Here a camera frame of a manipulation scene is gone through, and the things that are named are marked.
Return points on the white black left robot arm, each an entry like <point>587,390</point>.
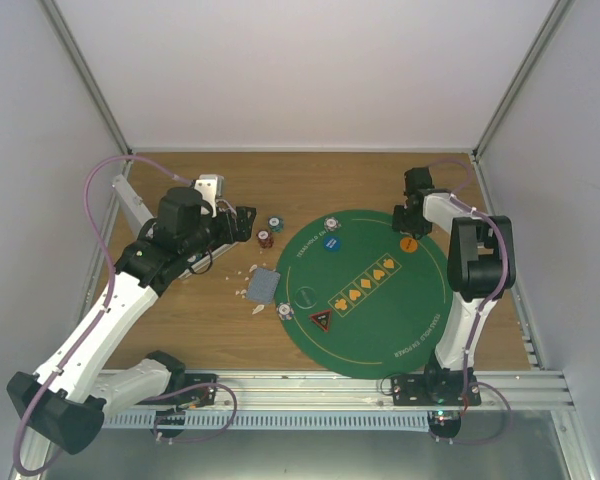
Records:
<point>63,400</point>

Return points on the round green poker mat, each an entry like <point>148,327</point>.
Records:
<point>389,308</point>

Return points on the grey slotted cable duct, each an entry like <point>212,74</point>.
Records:
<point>298,420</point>

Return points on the blue small blind button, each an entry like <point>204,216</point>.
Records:
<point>332,243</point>

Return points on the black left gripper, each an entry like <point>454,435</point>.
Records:
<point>243,225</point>

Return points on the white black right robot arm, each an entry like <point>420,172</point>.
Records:
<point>480,268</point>

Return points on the red black 100 chip stack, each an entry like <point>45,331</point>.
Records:
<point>265,238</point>

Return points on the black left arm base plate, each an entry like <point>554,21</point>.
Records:
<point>187,389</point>

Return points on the silver aluminium poker case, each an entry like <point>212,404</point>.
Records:
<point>137,215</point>

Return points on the clear round dealer button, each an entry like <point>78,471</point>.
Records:
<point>305,298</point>

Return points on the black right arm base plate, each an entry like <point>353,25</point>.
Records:
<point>419,390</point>

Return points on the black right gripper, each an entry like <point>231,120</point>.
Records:
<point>399,225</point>

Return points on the blue green 50 chip stack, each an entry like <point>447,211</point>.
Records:
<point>275,224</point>

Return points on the black red triangular all-in button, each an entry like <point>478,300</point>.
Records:
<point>322,319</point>

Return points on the blue playing card deck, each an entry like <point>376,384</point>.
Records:
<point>262,286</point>

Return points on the blue orange 10 chip stack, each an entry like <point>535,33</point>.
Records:
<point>331,224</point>

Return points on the orange big blind button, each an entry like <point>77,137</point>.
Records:
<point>408,244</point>

